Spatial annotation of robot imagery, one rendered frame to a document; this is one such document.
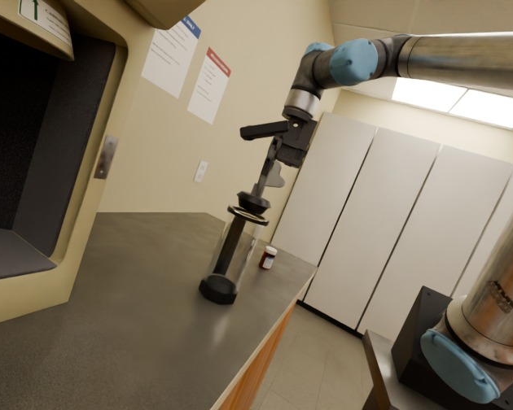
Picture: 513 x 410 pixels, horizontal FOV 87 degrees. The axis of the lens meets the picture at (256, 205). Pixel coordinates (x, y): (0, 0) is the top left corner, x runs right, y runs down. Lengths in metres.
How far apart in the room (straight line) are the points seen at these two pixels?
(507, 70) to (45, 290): 0.76
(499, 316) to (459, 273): 2.78
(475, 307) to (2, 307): 0.67
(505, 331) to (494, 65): 0.38
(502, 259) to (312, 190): 2.78
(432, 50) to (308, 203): 2.67
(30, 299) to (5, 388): 0.13
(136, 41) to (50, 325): 0.44
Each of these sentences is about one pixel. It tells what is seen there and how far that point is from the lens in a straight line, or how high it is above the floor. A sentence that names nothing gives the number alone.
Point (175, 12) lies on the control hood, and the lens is 0.48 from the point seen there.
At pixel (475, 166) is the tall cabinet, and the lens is 3.31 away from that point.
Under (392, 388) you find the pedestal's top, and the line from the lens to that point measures 0.76.
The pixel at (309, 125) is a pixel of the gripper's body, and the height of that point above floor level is 1.41.
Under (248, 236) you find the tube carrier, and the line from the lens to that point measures 0.63.
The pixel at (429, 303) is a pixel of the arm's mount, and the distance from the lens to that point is 0.86.
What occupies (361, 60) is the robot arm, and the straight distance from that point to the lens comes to 0.58.
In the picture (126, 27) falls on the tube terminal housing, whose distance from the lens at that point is 0.48.
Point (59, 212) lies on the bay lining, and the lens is 0.53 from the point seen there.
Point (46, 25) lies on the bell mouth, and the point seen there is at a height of 1.33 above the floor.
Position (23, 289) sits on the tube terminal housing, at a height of 0.99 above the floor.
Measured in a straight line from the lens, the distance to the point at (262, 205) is 0.62.
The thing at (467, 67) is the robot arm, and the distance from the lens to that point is 0.58.
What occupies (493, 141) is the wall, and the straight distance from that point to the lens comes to 3.88.
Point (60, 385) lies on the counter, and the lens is 0.46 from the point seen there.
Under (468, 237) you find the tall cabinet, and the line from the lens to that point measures 3.27.
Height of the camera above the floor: 1.26
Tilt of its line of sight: 6 degrees down
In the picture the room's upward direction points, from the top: 22 degrees clockwise
